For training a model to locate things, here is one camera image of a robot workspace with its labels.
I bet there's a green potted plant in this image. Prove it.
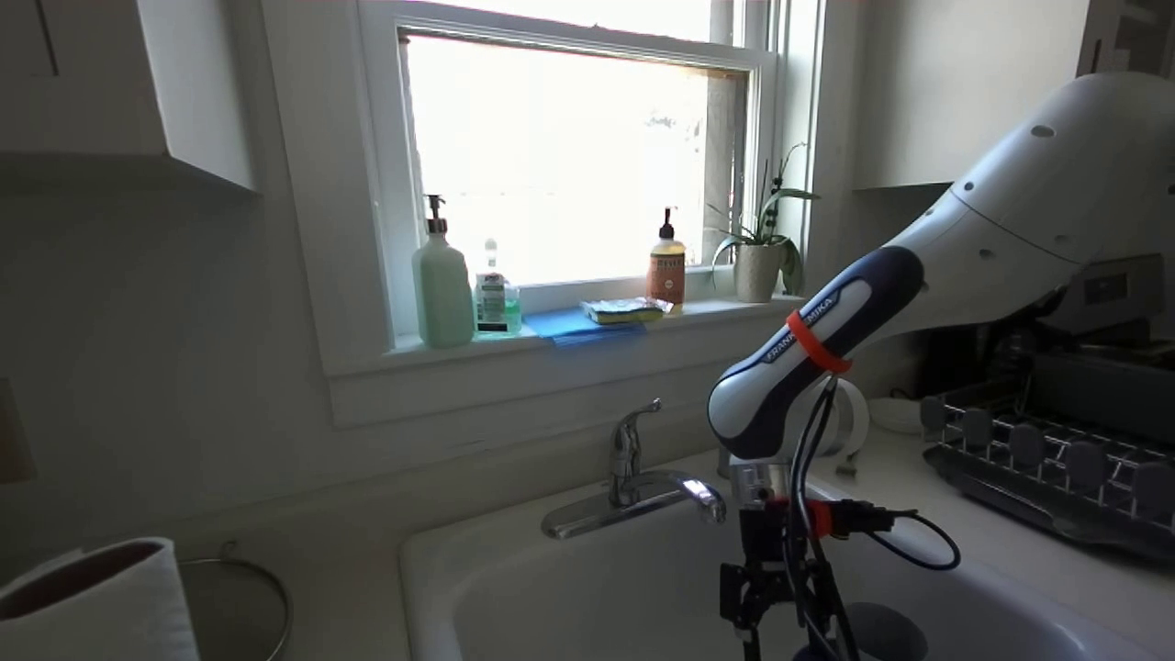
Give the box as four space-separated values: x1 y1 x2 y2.
712 177 816 288

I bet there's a white plant pot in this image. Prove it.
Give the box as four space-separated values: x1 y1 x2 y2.
735 246 783 300

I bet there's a window frame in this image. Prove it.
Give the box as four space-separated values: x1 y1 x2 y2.
260 0 824 427

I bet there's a white sink basin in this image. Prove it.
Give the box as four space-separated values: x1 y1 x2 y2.
401 443 1172 661

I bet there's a green soap dispenser bottle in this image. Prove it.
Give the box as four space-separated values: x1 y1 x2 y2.
417 196 475 348

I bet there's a chrome faucet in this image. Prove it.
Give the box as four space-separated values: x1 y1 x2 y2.
542 395 726 538

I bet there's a small teal bottle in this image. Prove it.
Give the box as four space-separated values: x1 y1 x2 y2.
475 239 521 333

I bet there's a white upper cabinet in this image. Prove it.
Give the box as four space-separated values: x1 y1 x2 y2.
0 0 259 196

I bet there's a blue sponge cloth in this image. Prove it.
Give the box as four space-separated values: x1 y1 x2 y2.
521 308 627 344

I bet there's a paper towel roll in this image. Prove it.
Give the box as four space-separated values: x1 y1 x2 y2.
0 536 200 661

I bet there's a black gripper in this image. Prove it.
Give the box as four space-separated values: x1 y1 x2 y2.
721 460 824 661

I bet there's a black dish rack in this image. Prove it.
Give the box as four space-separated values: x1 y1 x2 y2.
923 352 1175 565

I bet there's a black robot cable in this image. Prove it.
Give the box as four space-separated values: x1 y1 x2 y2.
785 376 965 661

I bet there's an orange soap dispenser bottle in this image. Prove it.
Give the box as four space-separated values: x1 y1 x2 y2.
646 212 688 303

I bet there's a yellow green sponge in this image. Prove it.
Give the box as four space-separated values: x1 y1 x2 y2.
583 297 674 328

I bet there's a light blue cup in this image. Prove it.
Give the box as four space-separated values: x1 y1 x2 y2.
792 603 931 661

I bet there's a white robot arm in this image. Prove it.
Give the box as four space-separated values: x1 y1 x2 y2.
704 70 1175 661

